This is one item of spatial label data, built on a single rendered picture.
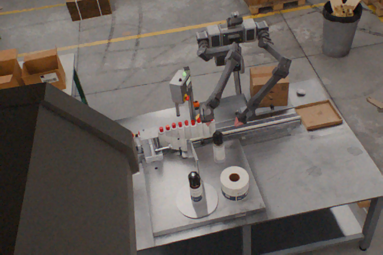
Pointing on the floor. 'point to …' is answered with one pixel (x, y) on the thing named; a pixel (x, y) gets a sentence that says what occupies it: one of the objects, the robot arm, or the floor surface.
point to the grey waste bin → (337, 37)
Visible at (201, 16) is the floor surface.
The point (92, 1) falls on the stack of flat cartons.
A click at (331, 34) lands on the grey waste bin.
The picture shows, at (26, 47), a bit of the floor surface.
